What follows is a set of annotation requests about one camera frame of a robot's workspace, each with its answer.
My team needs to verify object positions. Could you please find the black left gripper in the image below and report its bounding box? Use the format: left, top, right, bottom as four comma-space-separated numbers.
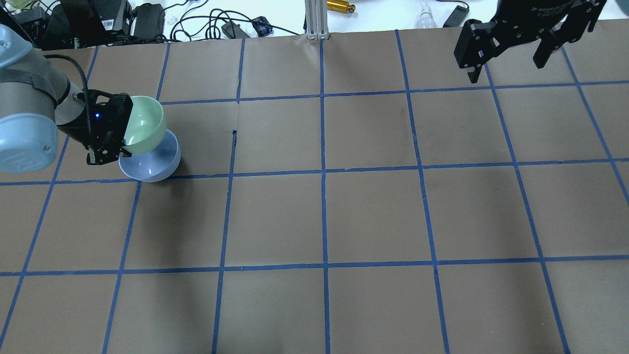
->
81, 90, 133, 166

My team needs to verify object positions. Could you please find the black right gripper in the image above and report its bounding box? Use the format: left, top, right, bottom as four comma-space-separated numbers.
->
454, 0, 607, 84

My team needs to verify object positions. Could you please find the green bowl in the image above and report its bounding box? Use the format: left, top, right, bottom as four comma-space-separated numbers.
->
123, 95, 167, 156

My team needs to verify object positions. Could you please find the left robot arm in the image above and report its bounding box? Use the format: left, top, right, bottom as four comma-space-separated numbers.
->
0, 25, 133, 174

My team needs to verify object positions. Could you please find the blue bowl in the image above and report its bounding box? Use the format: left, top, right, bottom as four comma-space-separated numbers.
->
117, 129, 182, 183

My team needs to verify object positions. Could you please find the black power adapter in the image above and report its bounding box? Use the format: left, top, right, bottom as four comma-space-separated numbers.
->
442, 5, 470, 28

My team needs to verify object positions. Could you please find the white light bulb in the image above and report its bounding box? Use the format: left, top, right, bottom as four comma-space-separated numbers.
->
416, 0, 436, 29

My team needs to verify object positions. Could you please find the black laptop equipment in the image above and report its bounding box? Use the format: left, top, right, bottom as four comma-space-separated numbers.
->
41, 0, 132, 50

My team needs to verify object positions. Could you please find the metallic cylinder tool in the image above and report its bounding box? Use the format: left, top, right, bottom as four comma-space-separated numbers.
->
326, 0, 356, 14

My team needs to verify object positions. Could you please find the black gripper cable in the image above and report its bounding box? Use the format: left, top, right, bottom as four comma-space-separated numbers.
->
43, 54, 96, 148

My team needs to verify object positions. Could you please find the aluminium frame post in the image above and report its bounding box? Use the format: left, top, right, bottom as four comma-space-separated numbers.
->
305, 0, 330, 40

